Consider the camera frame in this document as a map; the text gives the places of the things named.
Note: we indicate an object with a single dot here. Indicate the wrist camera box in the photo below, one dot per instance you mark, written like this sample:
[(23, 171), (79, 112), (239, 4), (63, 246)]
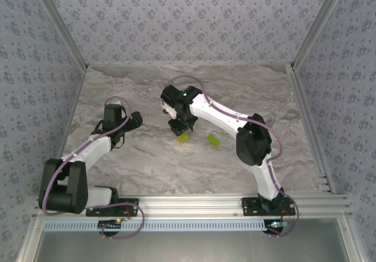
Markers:
[(117, 101), (169, 109)]

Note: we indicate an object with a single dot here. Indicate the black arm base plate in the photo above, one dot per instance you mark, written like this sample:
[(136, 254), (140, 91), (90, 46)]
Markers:
[(249, 209), (97, 211)]

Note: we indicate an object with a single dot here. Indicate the aluminium side rail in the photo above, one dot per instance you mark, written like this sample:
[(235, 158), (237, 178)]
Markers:
[(305, 106), (75, 97)]

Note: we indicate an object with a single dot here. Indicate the long aluminium base rail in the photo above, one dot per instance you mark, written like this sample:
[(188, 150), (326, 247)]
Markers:
[(188, 204)]

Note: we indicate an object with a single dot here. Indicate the small controller board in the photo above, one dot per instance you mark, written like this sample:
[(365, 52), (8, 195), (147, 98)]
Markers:
[(276, 224), (110, 224)]

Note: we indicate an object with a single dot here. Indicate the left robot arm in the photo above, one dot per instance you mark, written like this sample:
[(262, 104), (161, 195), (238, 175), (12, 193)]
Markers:
[(94, 151)]

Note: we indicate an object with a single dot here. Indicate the grey metal panel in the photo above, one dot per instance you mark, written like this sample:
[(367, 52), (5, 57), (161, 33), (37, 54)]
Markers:
[(188, 247)]

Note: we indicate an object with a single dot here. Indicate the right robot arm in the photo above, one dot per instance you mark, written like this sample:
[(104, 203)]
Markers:
[(254, 144)]

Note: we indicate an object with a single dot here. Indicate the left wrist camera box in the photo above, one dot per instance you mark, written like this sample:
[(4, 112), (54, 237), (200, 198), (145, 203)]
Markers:
[(117, 101)]

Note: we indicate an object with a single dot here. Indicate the long green lego brick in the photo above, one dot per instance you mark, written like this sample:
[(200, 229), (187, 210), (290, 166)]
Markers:
[(184, 138), (213, 141)]

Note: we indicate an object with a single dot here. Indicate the aluminium frame post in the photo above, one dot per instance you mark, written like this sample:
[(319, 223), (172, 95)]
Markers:
[(318, 24), (61, 24)]

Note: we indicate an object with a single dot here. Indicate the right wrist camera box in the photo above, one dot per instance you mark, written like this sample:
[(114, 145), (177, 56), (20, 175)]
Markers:
[(169, 109)]

